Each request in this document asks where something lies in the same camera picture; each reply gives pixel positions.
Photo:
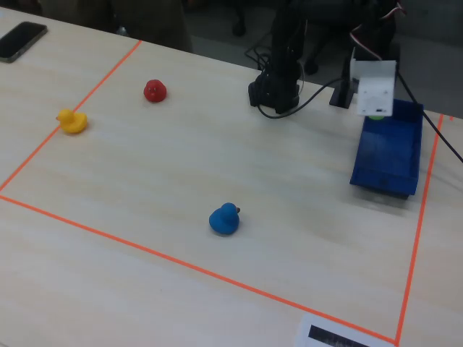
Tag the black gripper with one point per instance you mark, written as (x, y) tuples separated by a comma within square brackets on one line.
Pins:
[(343, 95)]

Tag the green rubber duck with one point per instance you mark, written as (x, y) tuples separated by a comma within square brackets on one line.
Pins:
[(376, 117)]

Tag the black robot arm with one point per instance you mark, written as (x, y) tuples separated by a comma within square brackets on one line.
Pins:
[(285, 54)]

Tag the blue plastic box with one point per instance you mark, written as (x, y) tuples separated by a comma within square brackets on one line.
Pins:
[(390, 152)]

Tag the red rubber duck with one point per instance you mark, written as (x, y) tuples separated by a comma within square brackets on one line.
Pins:
[(155, 90)]

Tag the blue rubber duck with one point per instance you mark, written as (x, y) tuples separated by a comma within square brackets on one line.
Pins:
[(224, 219)]

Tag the yellow rubber duck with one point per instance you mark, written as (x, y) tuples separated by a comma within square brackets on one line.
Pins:
[(73, 122)]

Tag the black clamp stand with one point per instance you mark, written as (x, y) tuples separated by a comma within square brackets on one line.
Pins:
[(341, 95)]

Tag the orange tape strip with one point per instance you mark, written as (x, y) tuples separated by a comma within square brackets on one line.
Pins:
[(72, 109), (181, 262), (419, 224)]

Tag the white paper label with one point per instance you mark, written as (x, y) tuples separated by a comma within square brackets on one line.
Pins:
[(304, 332)]

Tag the black smartphone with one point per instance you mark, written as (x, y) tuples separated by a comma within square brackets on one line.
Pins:
[(21, 40)]

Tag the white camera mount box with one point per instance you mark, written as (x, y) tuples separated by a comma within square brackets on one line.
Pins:
[(376, 90)]

